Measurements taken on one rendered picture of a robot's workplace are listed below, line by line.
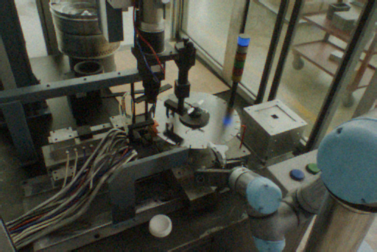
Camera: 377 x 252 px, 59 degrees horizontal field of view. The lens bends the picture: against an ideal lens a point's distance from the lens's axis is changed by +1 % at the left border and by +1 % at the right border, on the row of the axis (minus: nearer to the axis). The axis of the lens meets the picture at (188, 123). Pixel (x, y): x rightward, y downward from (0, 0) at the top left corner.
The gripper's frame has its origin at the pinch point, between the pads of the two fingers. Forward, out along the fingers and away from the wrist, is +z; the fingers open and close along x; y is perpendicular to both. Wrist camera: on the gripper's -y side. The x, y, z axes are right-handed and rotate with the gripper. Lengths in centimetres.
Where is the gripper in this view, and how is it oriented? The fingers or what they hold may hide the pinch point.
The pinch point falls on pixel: (208, 164)
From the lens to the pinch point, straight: 109.6
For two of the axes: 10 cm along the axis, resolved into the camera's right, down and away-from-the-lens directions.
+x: -0.8, -9.9, -1.4
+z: -2.9, -1.1, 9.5
